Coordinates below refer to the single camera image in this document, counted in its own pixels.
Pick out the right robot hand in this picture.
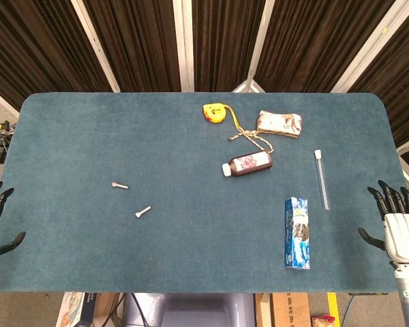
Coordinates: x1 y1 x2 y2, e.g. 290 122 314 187
357 179 409 270

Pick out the lavender robot base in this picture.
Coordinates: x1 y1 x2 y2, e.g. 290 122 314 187
122 292 256 327

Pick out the glass test tube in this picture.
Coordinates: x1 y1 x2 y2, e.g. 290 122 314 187
314 149 331 211

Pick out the blue cookie box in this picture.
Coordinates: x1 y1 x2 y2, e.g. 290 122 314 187
284 196 312 270

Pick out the white printed box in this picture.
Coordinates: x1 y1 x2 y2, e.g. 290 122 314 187
56 292 96 327

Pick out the red snack bag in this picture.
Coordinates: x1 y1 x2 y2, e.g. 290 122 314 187
309 315 337 327

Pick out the brown cardboard box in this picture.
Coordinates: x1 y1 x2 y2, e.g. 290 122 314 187
93 292 125 327
255 292 311 327

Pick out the patterned white tissue packet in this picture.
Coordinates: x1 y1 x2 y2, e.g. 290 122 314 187
256 108 303 140

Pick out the dark brown curtain panel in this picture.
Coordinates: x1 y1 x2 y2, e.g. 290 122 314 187
83 0 182 93
0 0 113 112
192 0 267 92
255 0 396 93
347 0 409 168

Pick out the brown bottle white cap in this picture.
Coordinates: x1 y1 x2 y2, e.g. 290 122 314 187
221 151 273 178

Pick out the blue felt table mat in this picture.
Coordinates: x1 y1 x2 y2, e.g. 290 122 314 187
0 92 409 294

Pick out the grey partition stand foot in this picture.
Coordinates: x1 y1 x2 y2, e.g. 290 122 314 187
231 80 267 93

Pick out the yellow tape measure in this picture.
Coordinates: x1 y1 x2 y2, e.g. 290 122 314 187
202 104 243 130

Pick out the black base cable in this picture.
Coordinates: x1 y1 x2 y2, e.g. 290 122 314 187
129 292 149 327

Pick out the braided beige rope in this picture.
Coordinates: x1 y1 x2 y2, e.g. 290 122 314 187
228 126 275 153

